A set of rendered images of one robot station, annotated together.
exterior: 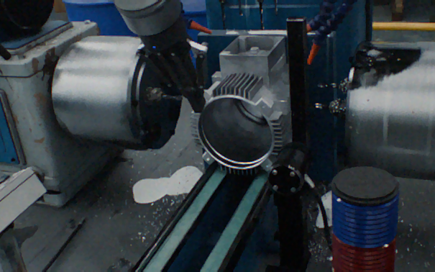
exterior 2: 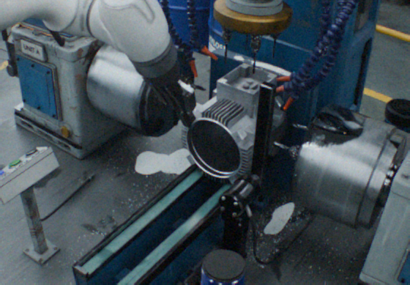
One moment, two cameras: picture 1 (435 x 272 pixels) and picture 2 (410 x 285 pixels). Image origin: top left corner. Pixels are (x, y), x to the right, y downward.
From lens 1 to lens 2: 31 cm
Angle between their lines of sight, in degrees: 11
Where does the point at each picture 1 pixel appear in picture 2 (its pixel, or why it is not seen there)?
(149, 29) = (146, 74)
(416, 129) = (339, 191)
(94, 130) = (111, 113)
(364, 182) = (223, 264)
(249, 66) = (239, 97)
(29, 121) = (69, 93)
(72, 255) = (77, 202)
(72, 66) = (105, 60)
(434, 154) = (348, 212)
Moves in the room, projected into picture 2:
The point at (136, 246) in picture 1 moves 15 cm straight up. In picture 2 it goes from (124, 209) to (119, 165)
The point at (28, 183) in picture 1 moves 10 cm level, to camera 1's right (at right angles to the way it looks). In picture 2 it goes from (47, 159) to (88, 166)
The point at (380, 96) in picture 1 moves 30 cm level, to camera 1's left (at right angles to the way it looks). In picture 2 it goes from (321, 159) to (179, 140)
